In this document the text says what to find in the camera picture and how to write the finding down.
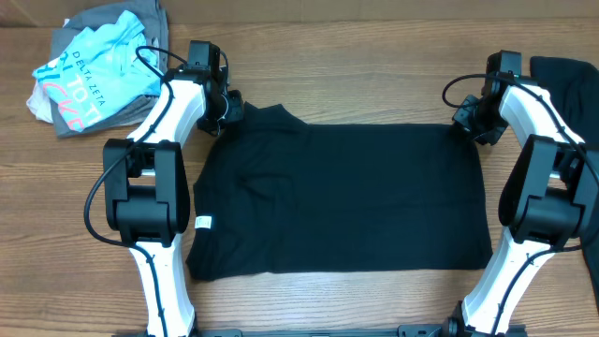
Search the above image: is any black t-shirt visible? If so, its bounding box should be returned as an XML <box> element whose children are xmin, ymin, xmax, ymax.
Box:
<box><xmin>186</xmin><ymin>105</ymin><xmax>492</xmax><ymax>281</ymax></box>

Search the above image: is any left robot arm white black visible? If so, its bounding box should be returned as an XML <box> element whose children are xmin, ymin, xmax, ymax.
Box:
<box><xmin>103</xmin><ymin>66</ymin><xmax>242</xmax><ymax>336</ymax></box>

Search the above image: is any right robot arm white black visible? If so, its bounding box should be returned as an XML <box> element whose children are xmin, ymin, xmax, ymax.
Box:
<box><xmin>435</xmin><ymin>73</ymin><xmax>598</xmax><ymax>336</ymax></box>

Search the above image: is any grey folded garment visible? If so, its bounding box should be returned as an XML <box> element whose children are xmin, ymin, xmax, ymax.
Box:
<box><xmin>50</xmin><ymin>0</ymin><xmax>168</xmax><ymax>134</ymax></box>

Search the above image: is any light blue printed t-shirt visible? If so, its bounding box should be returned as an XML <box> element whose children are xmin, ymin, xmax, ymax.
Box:
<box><xmin>32</xmin><ymin>10</ymin><xmax>161</xmax><ymax>134</ymax></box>

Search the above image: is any white folded garment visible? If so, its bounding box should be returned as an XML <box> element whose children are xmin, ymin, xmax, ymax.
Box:
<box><xmin>26</xmin><ymin>18</ymin><xmax>72</xmax><ymax>124</ymax></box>

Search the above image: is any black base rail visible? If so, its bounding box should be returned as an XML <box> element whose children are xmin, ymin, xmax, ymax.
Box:
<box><xmin>111</xmin><ymin>322</ymin><xmax>530</xmax><ymax>337</ymax></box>

